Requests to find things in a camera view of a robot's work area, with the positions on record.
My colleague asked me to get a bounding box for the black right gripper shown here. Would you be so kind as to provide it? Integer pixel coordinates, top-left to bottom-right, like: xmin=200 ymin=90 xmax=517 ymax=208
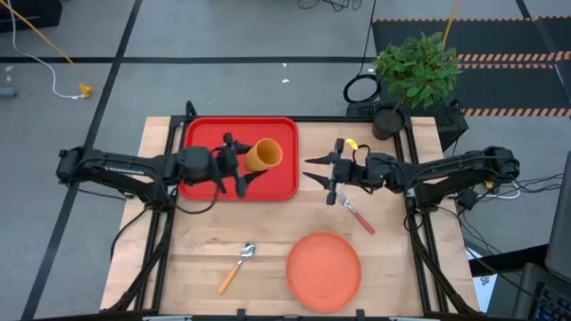
xmin=302 ymin=137 xmax=364 ymax=207

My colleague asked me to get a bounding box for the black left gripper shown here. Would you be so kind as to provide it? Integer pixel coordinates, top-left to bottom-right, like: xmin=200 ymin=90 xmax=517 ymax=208
xmin=212 ymin=131 xmax=269 ymax=200

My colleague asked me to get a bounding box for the yellow-orange plastic cup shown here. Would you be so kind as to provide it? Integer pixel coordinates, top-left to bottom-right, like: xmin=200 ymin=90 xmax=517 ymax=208
xmin=243 ymin=137 xmax=285 ymax=173

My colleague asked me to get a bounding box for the fork with red handle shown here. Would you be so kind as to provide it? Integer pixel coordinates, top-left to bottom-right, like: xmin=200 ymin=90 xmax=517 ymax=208
xmin=336 ymin=192 xmax=377 ymax=236

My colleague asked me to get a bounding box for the orange plastic plate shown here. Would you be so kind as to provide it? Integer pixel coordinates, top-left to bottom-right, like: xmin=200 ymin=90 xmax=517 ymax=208
xmin=285 ymin=231 xmax=363 ymax=314

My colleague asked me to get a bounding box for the spoon with orange handle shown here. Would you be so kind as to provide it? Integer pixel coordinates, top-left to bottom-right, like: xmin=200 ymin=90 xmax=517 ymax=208
xmin=217 ymin=242 xmax=257 ymax=296

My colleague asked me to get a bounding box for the red plastic tray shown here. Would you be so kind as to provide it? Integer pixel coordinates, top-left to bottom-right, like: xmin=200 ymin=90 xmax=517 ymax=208
xmin=178 ymin=116 xmax=300 ymax=202

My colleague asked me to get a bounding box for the black plant pot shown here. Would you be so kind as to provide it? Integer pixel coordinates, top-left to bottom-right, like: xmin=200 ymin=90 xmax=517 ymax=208
xmin=370 ymin=106 xmax=407 ymax=142

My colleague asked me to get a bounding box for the black perforated computer case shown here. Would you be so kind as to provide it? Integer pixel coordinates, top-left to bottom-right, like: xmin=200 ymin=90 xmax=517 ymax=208
xmin=345 ymin=98 xmax=470 ymax=153

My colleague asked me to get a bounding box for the green leafy plant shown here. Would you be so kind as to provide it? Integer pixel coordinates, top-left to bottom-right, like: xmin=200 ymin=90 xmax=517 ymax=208
xmin=371 ymin=30 xmax=464 ymax=111

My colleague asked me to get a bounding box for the black power adapter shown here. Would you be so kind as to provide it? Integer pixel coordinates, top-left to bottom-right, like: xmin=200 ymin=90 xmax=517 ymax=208
xmin=456 ymin=188 xmax=479 ymax=211

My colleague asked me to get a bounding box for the white printed paper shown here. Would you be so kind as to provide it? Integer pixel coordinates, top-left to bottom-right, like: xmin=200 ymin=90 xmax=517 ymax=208
xmin=466 ymin=247 xmax=499 ymax=314

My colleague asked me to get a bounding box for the black hazard-striped floor mat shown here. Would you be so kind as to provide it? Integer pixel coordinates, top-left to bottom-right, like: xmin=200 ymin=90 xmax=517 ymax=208
xmin=370 ymin=16 xmax=571 ymax=119

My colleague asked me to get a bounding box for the dark monitor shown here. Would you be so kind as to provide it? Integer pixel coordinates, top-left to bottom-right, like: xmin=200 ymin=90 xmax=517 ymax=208
xmin=544 ymin=150 xmax=571 ymax=283

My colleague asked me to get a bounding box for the black floor box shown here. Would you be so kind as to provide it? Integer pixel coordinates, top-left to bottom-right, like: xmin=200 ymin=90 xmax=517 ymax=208
xmin=0 ymin=0 xmax=64 ymax=34

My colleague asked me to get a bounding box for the black keyboard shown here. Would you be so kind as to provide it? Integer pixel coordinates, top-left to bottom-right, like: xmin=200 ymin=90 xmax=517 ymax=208
xmin=532 ymin=284 xmax=571 ymax=321

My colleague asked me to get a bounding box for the coiled black cable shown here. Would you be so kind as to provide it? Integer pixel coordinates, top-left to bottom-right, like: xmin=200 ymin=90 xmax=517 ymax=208
xmin=342 ymin=73 xmax=383 ymax=105

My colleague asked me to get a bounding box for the black metal table frame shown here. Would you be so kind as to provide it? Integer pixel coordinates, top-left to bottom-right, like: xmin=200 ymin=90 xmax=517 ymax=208
xmin=106 ymin=100 xmax=481 ymax=321

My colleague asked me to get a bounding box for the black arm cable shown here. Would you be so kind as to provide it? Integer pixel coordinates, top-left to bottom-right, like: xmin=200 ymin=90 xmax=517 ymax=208
xmin=109 ymin=206 xmax=151 ymax=262

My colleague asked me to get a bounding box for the black cable bundle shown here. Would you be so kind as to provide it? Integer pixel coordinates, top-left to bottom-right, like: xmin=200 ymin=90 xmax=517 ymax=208
xmin=296 ymin=0 xmax=364 ymax=13

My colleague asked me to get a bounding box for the yellow hanging cable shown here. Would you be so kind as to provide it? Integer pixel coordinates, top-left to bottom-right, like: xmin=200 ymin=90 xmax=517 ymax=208
xmin=441 ymin=0 xmax=461 ymax=45

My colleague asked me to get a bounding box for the white floor cable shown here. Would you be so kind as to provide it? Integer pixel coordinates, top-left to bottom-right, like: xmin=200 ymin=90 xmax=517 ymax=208
xmin=5 ymin=0 xmax=86 ymax=101

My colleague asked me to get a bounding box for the yellow floor cable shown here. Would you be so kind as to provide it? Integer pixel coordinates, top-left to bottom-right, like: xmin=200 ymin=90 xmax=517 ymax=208
xmin=0 ymin=0 xmax=93 ymax=90

